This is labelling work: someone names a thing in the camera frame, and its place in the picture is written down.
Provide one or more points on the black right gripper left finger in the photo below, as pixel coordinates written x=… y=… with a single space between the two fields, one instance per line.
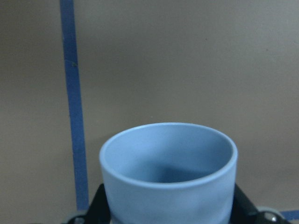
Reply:
x=98 y=211

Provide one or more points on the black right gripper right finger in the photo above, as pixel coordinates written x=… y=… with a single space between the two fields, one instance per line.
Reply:
x=245 y=212

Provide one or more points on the light blue plastic cup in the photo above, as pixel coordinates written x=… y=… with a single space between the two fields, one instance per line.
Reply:
x=169 y=173

